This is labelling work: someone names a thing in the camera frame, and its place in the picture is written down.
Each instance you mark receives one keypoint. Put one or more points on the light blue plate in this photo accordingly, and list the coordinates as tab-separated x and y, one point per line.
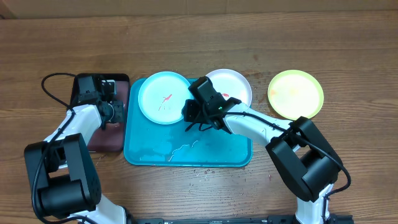
162	97

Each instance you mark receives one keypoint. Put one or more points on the teal plastic tray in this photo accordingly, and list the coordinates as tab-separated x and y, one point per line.
147	143

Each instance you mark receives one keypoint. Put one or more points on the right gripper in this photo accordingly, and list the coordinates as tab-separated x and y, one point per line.
193	117

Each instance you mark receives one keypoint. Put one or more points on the white plate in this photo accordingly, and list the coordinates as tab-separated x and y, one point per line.
231	83

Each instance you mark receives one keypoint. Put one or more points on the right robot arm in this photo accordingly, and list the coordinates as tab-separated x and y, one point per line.
304	159

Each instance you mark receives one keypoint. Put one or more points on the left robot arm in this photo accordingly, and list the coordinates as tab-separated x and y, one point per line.
64	183

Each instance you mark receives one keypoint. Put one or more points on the black water tray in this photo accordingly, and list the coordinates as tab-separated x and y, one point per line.
109	137

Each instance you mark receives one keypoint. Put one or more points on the yellow-green plate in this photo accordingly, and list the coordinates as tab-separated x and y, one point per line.
295	93

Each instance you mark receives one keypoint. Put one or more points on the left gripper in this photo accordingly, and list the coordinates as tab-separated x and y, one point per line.
119	115

